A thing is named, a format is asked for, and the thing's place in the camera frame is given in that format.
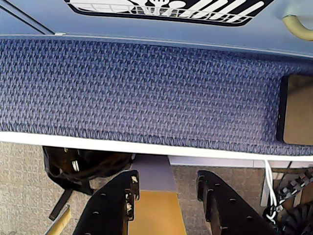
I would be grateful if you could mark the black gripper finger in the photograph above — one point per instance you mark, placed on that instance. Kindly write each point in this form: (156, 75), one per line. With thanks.
(227, 208)
(107, 205)

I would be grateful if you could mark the black bag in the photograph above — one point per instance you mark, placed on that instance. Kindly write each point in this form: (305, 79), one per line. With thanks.
(80, 171)

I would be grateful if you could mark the tan wooden bar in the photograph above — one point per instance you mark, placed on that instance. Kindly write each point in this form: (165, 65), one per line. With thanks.
(64, 218)

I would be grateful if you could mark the brown cardboard box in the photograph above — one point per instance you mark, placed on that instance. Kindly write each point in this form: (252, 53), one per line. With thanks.
(156, 215)

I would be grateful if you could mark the blue woven mat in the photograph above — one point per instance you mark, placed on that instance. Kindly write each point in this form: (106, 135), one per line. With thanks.
(146, 98)

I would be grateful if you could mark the black smartphone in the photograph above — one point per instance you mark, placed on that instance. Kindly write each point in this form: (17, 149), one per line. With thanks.
(298, 110)

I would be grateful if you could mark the blue dishwasher door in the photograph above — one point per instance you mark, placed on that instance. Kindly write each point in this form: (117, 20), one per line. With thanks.
(146, 28)

